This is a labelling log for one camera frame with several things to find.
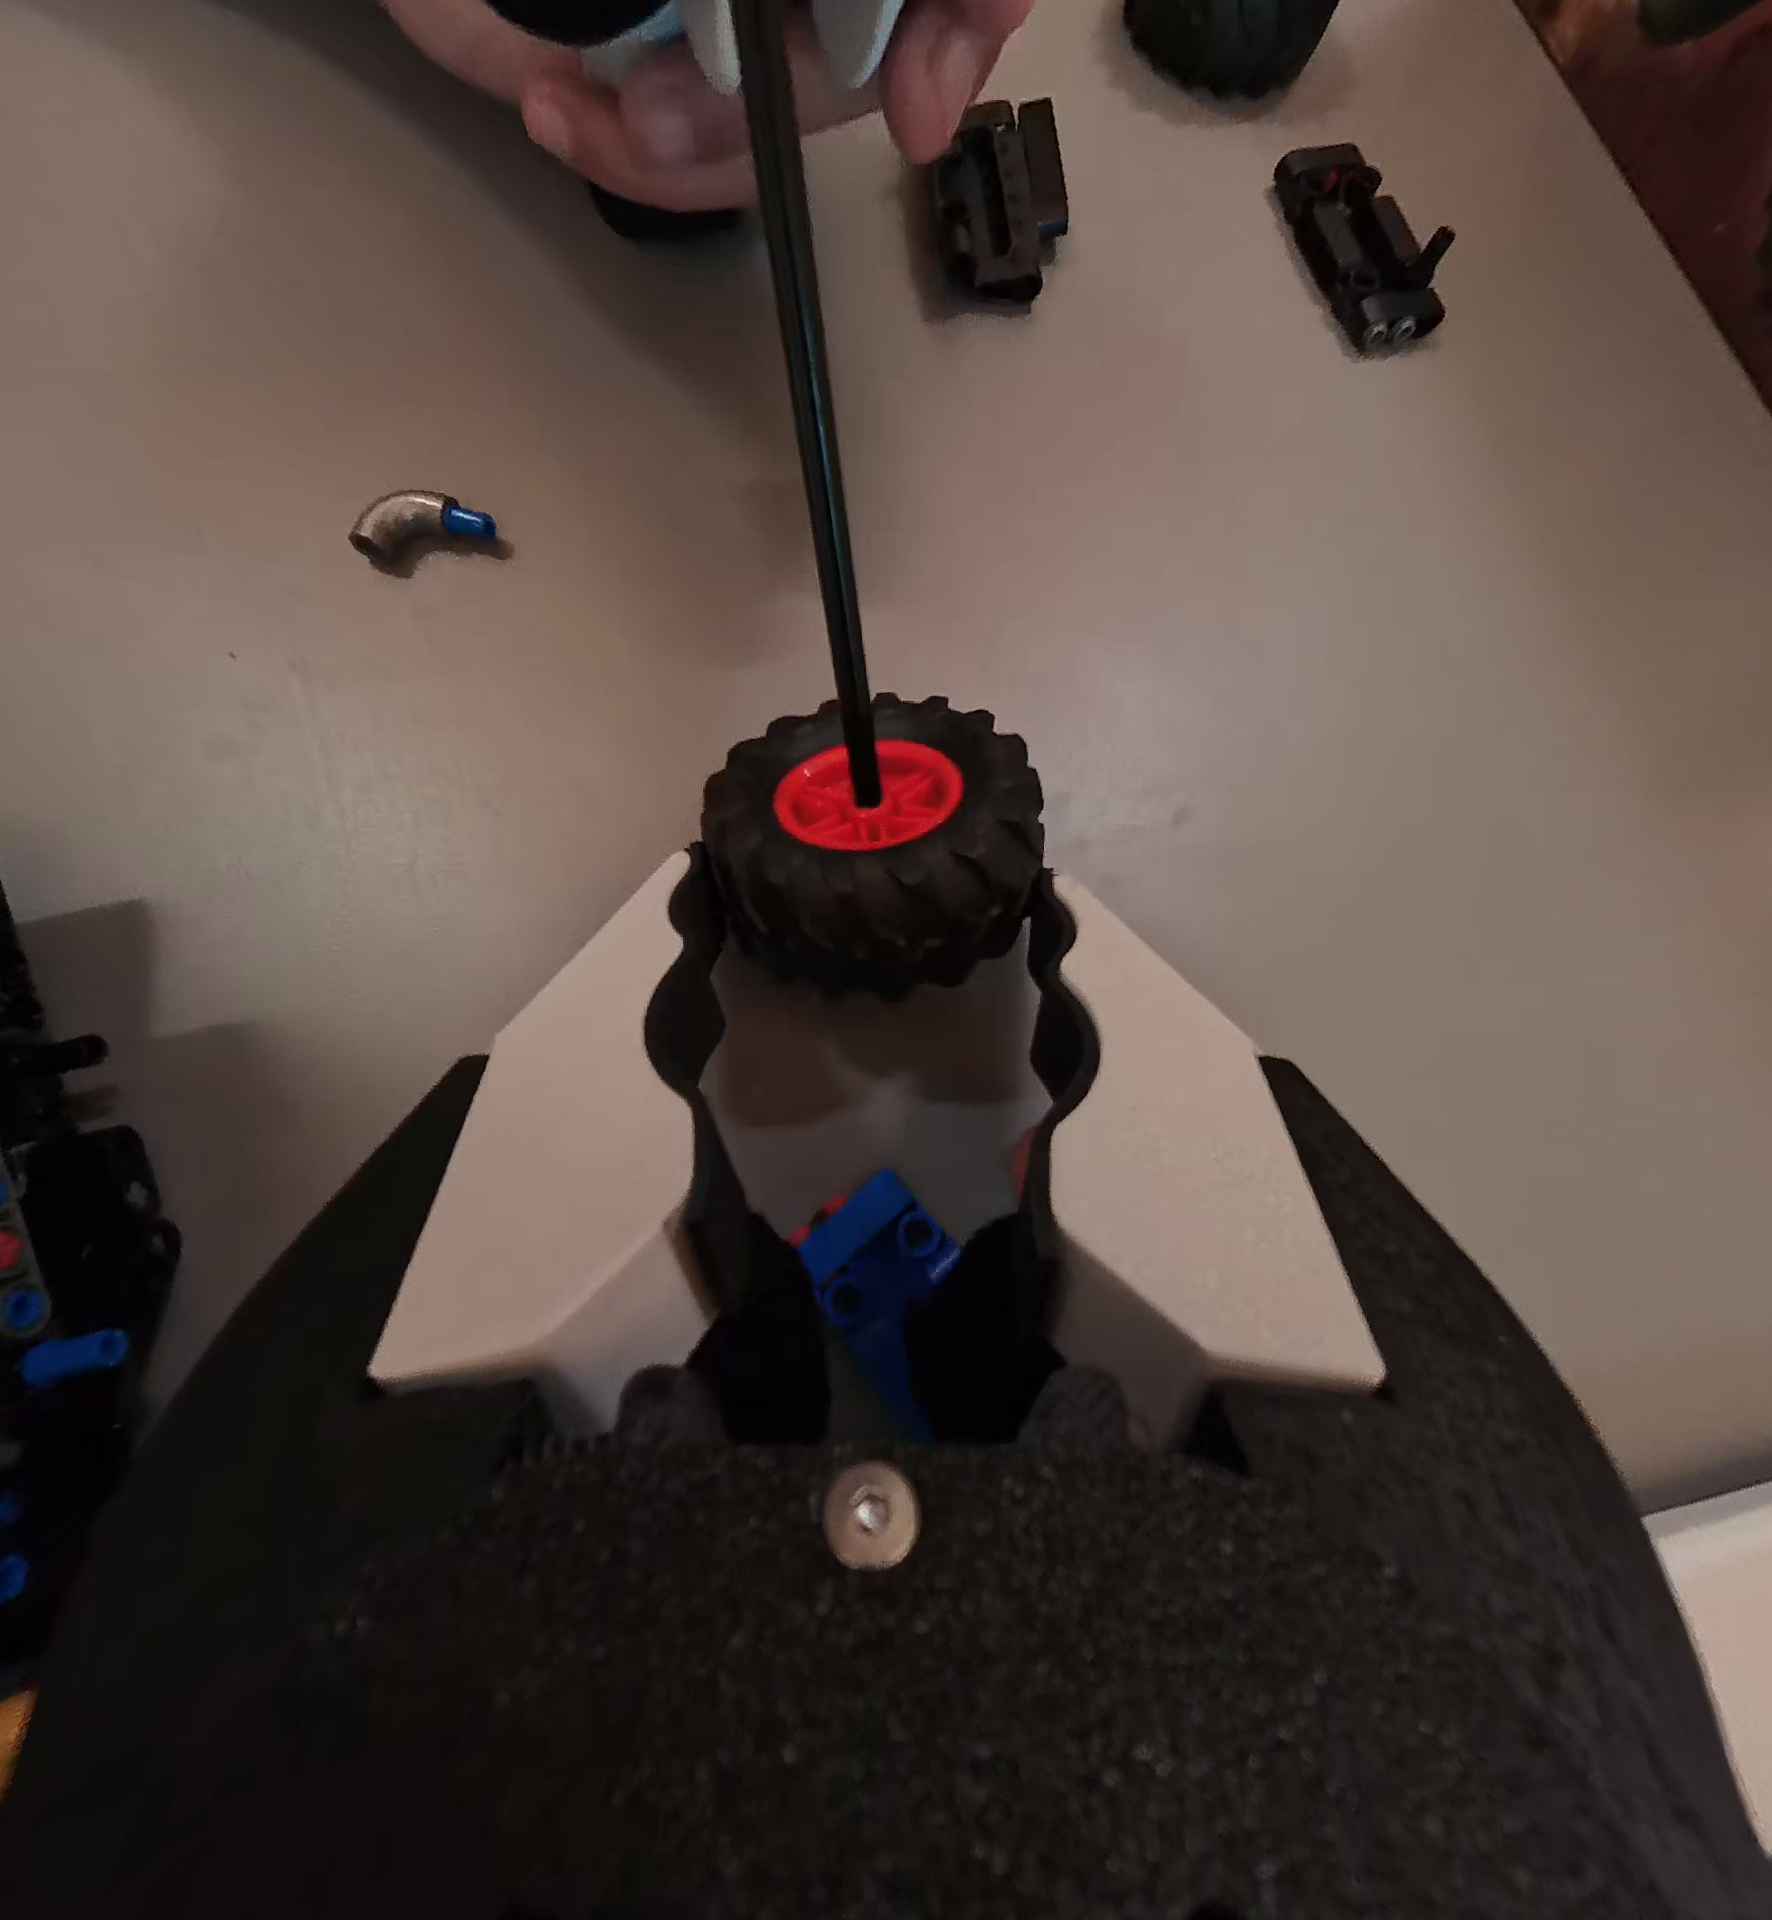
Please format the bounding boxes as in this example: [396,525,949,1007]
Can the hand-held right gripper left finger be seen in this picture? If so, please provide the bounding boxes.
[369,847,749,1424]

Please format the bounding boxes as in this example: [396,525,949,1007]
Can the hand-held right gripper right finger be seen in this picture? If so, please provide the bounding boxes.
[1034,869,1389,1451]

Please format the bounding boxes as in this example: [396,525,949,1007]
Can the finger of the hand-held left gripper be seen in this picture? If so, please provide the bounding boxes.
[809,0,891,91]
[676,0,748,95]

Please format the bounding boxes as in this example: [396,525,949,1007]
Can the long black lego axle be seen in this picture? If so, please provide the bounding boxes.
[727,0,889,813]

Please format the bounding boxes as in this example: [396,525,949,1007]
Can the black lego wheel red rim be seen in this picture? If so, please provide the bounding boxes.
[697,690,1050,1004]

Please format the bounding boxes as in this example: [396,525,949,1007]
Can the partly built lego truck model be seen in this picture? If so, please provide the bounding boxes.
[0,785,184,1818]

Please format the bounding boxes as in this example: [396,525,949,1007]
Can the grey lego elbow blue pin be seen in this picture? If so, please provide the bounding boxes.
[348,487,501,577]

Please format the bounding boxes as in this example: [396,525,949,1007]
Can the blue lego piece red pins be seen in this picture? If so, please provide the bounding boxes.
[789,1171,967,1443]

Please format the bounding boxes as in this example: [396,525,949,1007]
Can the black lego wheel blue rim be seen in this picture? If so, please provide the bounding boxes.
[1121,0,1344,101]

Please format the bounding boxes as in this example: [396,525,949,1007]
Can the black lego assembly grey ends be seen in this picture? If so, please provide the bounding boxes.
[1270,142,1458,359]

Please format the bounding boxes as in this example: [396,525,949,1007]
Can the person's left hand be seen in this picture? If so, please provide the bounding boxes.
[376,0,1042,215]

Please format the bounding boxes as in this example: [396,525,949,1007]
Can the monster truck toy box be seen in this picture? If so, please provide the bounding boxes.
[1517,0,1772,529]

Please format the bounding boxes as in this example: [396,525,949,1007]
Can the black lego bracket assembly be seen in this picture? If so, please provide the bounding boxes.
[929,98,1072,308]

